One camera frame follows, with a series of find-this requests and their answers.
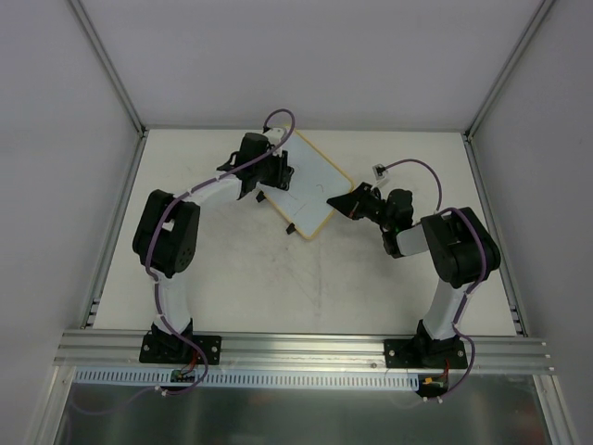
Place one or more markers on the whiteboard metal stand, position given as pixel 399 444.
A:
pixel 291 228

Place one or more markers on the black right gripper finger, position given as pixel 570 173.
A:
pixel 361 192
pixel 345 204

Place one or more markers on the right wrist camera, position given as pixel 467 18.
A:
pixel 380 173

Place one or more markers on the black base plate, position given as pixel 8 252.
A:
pixel 208 350
pixel 436 354

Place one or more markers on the yellow framed whiteboard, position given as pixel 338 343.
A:
pixel 315 179

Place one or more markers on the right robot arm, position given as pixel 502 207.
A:
pixel 463 254

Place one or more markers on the aluminium front rail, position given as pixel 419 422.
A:
pixel 309 353

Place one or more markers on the right aluminium frame post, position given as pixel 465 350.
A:
pixel 527 36

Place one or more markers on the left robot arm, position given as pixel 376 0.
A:
pixel 166 237

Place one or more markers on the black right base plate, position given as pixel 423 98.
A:
pixel 436 354

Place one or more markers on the aluminium frame post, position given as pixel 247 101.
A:
pixel 527 36
pixel 91 34

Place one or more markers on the left aluminium frame post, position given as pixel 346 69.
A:
pixel 91 34

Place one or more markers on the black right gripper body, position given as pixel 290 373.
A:
pixel 365 204

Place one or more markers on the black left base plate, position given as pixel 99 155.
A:
pixel 208 350

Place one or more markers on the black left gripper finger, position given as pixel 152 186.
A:
pixel 282 160
pixel 284 179

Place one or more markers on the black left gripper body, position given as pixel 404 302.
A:
pixel 278 173

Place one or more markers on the white slotted cable duct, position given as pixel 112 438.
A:
pixel 219 378

